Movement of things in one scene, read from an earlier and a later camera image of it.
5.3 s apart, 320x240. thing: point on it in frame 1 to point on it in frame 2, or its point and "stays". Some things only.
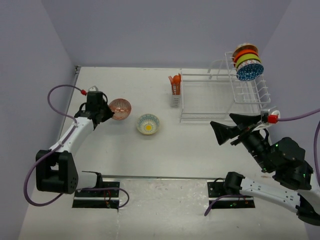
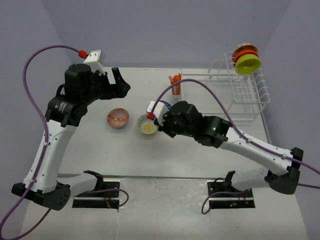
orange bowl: x=243 y=52 stays
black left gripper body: x=101 y=109 to x=100 y=88
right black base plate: x=216 y=189 stays
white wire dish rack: x=213 y=96 stays
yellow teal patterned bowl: x=148 y=124 stays
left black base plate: x=108 y=199 stays
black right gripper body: x=249 y=137 to x=171 y=127
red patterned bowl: x=121 y=108 to x=118 y=117
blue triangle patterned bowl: x=249 y=72 to x=167 y=106
